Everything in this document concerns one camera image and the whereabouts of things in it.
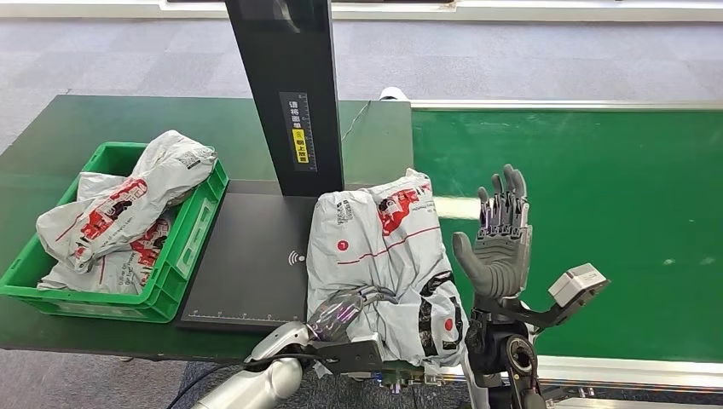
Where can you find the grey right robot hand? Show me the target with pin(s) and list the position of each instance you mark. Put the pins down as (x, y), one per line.
(500, 259)

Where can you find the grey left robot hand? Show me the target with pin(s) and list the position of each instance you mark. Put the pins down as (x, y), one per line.
(339, 316)

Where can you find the grey red-printed courier package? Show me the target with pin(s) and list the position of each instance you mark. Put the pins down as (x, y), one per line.
(384, 254)

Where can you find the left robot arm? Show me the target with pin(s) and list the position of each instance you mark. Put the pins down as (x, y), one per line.
(265, 384)

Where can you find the black inbound scanner machine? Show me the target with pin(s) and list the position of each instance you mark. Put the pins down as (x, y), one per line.
(254, 271)

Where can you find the green conveyor belt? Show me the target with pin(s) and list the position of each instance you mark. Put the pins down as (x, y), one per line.
(621, 169)

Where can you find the green plastic delivery bin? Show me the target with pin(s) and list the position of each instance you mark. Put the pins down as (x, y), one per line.
(195, 231)

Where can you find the flat grey red-printed package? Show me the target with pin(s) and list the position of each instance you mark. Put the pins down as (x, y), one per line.
(127, 271)

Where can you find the large grey red-printed package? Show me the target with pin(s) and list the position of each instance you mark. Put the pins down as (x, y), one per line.
(135, 197)

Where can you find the plain grey package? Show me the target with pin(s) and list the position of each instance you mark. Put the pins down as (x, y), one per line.
(97, 186)

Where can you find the black yellow label sticker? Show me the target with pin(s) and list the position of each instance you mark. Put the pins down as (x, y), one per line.
(299, 132)

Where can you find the white round object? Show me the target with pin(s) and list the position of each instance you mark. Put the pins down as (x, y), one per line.
(394, 93)

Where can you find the dark green table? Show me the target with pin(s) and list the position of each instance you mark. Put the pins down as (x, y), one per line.
(56, 130)

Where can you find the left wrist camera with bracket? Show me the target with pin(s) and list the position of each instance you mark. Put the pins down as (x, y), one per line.
(356, 355)

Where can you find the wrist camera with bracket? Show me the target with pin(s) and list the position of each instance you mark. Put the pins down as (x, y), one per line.
(576, 282)
(356, 355)

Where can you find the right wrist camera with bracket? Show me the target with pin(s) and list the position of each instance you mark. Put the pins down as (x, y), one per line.
(576, 282)

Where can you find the silver conveyor frame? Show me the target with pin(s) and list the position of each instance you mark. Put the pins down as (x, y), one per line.
(621, 372)

